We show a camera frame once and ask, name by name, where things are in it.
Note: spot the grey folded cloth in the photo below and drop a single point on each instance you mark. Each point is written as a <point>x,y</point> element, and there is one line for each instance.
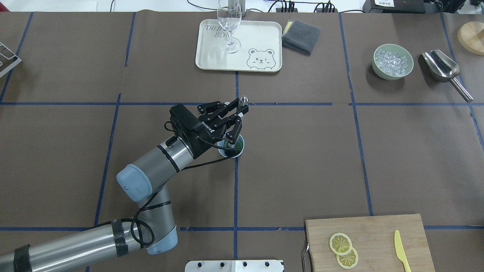
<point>300,36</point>

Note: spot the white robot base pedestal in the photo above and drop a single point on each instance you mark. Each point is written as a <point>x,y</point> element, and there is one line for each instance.
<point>235,266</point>

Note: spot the wooden paper towel stand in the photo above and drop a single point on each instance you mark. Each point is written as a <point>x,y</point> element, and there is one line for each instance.
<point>471,37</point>

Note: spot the steel ice scoop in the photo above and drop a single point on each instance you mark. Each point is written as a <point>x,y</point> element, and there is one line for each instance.
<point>444,69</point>

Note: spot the lemon slice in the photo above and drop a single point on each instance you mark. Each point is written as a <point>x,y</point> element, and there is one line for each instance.
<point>239,145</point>
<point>340,243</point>
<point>348,260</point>

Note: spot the green bowl of ice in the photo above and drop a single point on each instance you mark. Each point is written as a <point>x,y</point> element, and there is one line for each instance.
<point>392,62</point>

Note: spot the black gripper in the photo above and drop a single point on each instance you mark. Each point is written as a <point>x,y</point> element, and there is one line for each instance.
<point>201,139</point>

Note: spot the clear wine glass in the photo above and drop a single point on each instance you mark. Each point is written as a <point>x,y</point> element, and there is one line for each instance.
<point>229,16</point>

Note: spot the steel muddler black tip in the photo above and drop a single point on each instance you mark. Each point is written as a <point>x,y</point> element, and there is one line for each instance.
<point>241,110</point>

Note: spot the yellow plastic knife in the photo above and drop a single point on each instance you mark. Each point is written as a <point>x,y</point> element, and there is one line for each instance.
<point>400,252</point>

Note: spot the light blue plastic cup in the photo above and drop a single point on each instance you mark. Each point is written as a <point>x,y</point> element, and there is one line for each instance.
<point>229,153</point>

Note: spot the wooden cutting board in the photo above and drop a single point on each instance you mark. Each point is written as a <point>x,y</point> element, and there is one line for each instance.
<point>373,239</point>

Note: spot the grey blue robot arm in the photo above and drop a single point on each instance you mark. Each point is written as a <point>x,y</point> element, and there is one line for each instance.
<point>145,181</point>

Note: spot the white wire cup rack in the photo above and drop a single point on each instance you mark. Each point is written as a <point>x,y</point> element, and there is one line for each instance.
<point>8,60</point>

